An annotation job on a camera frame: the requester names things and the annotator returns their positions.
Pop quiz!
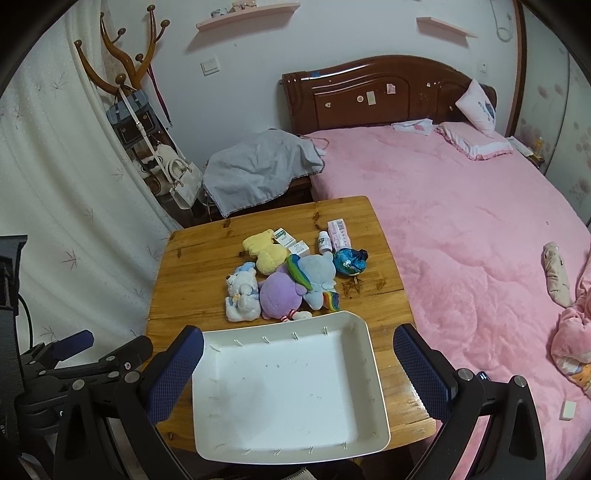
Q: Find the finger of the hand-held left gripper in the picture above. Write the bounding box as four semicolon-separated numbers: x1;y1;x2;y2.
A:
18;329;96;370
46;335;154;393

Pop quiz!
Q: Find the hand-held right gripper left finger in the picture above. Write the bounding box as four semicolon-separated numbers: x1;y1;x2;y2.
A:
53;324;205;480

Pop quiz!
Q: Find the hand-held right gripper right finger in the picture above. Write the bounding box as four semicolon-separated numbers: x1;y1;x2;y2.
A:
392;323;546;480

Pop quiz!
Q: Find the white plastic tray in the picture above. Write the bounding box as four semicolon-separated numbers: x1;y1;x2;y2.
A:
191;310;392;465

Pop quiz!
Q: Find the green white medicine box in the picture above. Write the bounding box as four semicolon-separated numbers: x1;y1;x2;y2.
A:
271;227;300;250

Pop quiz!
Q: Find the white bear plush toy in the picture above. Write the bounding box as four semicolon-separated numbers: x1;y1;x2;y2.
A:
224;263;260;322

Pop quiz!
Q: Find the purple plush toy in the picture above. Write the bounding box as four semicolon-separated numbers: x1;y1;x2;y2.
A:
259;271;314;321

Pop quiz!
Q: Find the blue green soft ball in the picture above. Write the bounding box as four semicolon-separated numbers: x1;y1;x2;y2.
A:
333;247;369;277

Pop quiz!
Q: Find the blue rainbow pony plush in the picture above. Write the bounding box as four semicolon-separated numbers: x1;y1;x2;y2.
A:
286;252;341;311

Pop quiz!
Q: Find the yellow plush toy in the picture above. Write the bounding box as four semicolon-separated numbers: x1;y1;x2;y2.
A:
242;229;293;276

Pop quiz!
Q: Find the white floral curtain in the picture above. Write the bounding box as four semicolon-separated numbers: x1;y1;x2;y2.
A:
0;9;185;352

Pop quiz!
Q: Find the pink carton box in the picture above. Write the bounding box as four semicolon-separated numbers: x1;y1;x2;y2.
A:
327;220;352;250

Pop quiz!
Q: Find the pink cartoon pajamas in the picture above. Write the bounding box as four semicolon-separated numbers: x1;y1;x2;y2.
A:
551;277;591;398

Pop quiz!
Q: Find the white handbag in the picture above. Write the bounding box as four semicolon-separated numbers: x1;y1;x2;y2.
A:
166;157;204;210

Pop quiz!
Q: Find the brown white furry bag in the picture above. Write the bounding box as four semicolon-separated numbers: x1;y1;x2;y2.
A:
131;138;178;195

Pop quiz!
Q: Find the grey cloth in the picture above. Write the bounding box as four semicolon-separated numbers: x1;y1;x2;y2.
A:
202;129;326;219

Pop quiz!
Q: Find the blue grey satchel bag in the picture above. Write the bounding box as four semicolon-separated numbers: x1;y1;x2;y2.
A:
106;90;162;144

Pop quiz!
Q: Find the pink frilled pillow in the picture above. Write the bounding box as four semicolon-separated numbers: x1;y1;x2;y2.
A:
434;121;514;161

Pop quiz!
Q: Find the cluttered nightstand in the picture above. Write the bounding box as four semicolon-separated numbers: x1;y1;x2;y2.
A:
505;134;546;169

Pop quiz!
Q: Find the white pink cloth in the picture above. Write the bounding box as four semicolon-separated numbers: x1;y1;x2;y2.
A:
392;118;435;137

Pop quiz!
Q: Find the white pillow blue print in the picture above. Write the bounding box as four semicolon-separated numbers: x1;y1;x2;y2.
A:
455;78;497;137

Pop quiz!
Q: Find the floral wardrobe door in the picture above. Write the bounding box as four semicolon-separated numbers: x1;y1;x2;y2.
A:
522;0;591;217

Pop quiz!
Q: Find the wooden coat rack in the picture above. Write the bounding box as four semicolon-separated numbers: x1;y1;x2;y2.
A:
74;4;174;130

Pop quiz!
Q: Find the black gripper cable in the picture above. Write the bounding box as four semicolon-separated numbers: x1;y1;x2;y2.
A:
17;295;34;354

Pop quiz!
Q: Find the red hanging strap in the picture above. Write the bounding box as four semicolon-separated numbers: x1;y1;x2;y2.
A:
148;65;174;127

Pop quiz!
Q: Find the short pink wall shelf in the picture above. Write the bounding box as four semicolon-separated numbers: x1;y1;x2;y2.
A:
416;17;478;38

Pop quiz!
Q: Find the white wall cable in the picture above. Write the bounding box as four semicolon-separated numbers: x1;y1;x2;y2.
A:
489;0;513;42

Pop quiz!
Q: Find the long pink wall shelf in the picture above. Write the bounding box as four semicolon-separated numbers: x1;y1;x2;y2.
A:
195;2;301;32

